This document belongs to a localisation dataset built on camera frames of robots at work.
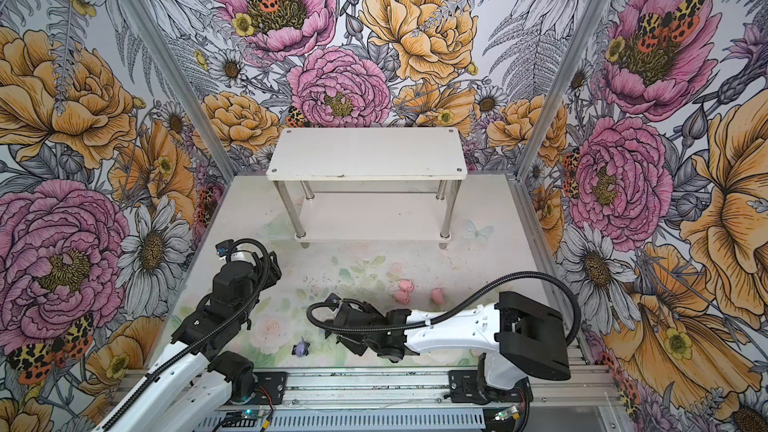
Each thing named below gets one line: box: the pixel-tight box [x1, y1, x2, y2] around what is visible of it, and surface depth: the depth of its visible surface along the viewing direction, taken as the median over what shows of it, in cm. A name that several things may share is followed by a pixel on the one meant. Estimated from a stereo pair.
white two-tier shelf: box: [266, 127, 467, 248], surface depth 85 cm
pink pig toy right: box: [430, 287, 444, 305], surface depth 91 cm
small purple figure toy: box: [291, 336, 310, 357], surface depth 79 cm
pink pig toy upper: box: [398, 279, 416, 293], surface depth 92 cm
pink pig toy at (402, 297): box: [394, 290, 411, 305], surface depth 89 cm
